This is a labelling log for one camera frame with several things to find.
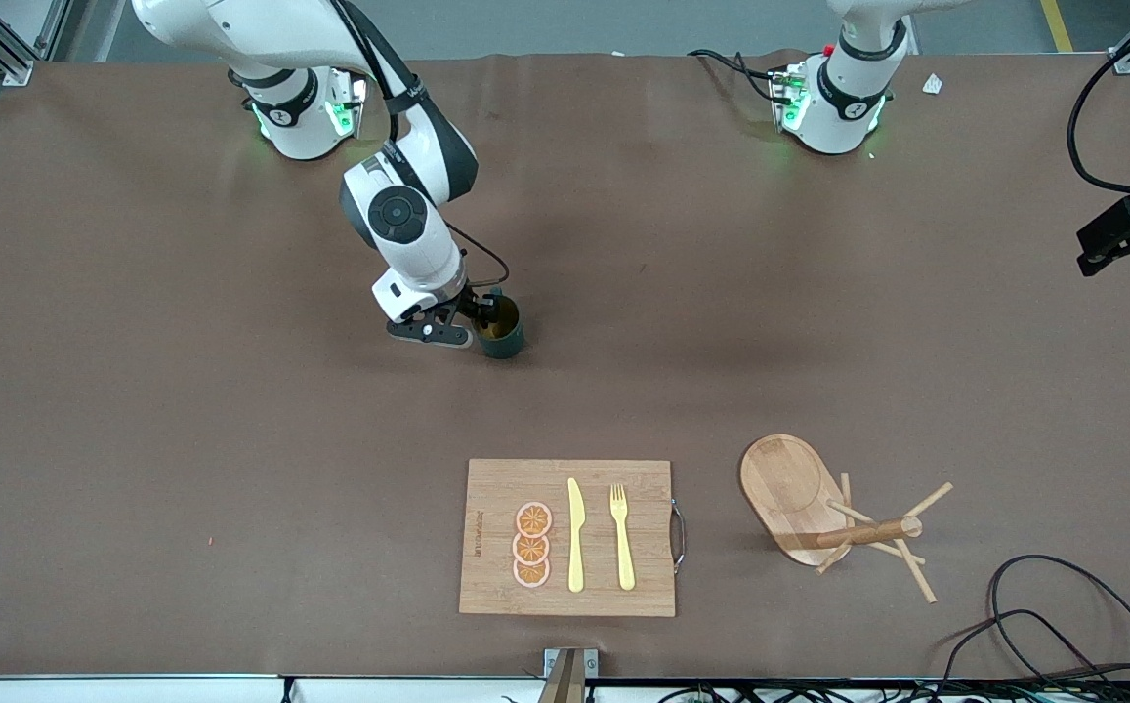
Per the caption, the dark green cup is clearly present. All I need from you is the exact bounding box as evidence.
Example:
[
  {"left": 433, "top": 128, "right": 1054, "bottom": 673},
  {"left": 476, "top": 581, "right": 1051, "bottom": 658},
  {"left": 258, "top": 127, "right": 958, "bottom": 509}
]
[{"left": 474, "top": 295, "right": 527, "bottom": 360}]

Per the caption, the bamboo cutting board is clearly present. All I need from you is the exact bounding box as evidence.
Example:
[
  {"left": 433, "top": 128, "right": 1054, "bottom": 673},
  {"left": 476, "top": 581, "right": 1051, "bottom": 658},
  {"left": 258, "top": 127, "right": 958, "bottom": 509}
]
[{"left": 458, "top": 458, "right": 689, "bottom": 618}]

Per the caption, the yellow plastic knife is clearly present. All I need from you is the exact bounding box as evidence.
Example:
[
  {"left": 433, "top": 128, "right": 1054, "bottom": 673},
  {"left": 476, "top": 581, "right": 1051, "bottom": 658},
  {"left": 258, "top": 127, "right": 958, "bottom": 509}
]
[{"left": 566, "top": 476, "right": 588, "bottom": 595}]

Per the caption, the brown table cover sheet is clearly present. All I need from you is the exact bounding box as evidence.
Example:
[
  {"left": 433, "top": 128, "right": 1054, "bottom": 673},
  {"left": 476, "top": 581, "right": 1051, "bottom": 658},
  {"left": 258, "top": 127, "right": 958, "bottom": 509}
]
[{"left": 0, "top": 49, "right": 1130, "bottom": 681}]

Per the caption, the yellow plastic fork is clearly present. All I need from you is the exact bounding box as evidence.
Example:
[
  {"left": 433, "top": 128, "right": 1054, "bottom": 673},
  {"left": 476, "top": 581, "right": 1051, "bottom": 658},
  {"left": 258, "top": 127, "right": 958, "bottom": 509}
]
[{"left": 608, "top": 482, "right": 638, "bottom": 593}]

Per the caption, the wooden mug tree stand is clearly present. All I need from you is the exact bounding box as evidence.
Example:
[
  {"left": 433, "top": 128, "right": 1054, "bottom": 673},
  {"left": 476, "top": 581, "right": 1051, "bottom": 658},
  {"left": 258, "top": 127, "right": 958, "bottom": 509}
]
[{"left": 739, "top": 434, "right": 955, "bottom": 605}]

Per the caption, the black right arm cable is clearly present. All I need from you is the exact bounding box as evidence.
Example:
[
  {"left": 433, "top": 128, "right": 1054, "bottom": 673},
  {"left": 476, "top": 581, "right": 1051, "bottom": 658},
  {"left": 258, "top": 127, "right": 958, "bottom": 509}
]
[{"left": 445, "top": 222, "right": 512, "bottom": 291}]

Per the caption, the black base cable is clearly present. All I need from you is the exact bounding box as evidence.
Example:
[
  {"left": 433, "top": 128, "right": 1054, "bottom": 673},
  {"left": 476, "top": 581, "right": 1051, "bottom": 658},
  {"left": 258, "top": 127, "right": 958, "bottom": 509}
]
[{"left": 687, "top": 47, "right": 782, "bottom": 106}]

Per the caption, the black floor cable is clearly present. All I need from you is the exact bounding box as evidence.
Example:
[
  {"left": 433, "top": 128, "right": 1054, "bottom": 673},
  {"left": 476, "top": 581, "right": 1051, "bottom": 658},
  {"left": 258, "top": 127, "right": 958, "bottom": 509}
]
[
  {"left": 988, "top": 554, "right": 1130, "bottom": 696},
  {"left": 934, "top": 609, "right": 1117, "bottom": 696}
]

